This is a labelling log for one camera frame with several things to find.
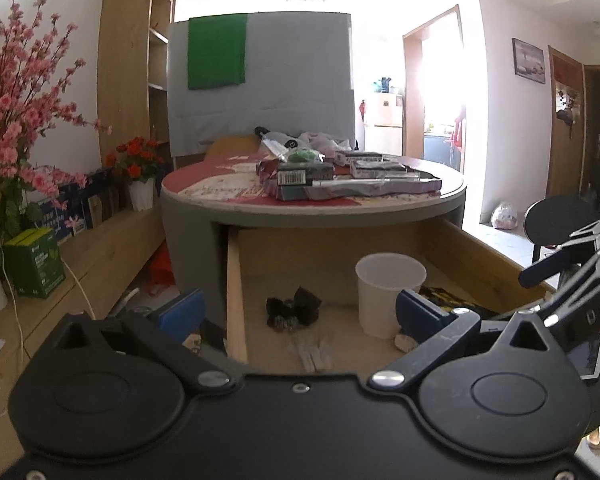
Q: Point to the long black box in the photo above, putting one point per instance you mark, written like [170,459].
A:
[415,182]

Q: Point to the yellow black snack packet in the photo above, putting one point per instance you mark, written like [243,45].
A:
[442,296]

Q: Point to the red artificial flowers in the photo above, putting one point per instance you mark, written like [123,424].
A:
[137,155]

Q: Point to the red plastic bag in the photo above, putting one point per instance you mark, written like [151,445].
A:
[161,270]

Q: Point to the wooden drawer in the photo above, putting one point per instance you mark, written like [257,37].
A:
[300,260]

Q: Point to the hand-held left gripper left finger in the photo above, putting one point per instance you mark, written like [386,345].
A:
[180,312]

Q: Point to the hanging door ornament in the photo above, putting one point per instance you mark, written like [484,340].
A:
[565,107]

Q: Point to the black box with label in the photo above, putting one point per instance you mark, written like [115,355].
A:
[382,167]

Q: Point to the white small packets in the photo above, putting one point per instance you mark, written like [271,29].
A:
[314,352]

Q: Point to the wooden door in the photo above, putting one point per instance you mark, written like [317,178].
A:
[562,160]

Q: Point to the framed wall picture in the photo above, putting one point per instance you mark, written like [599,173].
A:
[528,61]

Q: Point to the green carton box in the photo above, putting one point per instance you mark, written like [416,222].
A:
[32,265]

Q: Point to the wooden shelf unit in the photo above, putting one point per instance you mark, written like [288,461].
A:
[125,60]

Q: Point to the small white item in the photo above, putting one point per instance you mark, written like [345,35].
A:
[405,343]

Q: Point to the red hanging garment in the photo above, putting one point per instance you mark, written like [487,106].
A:
[458,127]

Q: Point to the white plastic cup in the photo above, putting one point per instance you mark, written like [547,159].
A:
[385,300]

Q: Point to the wooden door frame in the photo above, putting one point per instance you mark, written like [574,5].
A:
[412,85]

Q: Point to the row of dark boxes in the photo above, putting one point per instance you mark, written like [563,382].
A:
[105,200]

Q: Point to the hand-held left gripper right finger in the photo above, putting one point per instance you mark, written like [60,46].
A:
[420,310]

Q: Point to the pink artificial blossom branches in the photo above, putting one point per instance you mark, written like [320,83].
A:
[20,105]

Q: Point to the green small item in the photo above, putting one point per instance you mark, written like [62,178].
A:
[300,156]

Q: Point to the white refrigerator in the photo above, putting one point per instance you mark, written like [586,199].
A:
[382,125]

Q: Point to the dark purple box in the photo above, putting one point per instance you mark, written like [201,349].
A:
[295,172]

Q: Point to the blue carton box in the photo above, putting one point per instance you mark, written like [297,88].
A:
[62,217]

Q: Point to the green cloth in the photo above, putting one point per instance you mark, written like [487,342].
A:
[216,52]

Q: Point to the black round stool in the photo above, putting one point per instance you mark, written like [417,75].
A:
[550,222]

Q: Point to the knotted white plastic bag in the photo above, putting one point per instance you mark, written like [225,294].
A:
[504,216]

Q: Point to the flat dark box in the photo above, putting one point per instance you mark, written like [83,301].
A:
[295,192]

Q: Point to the black crumpled item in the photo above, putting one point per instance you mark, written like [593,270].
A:
[295,307]

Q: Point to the silver pen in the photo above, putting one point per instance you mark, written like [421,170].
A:
[347,183]

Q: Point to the grey backdrop cloth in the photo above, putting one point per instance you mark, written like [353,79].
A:
[300,85]

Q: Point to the white flower pot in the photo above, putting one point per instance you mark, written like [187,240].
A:
[141,195]

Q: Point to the small black box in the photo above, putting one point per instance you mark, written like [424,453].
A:
[357,157]

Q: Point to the round grey table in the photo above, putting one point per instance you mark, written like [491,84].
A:
[190,240]

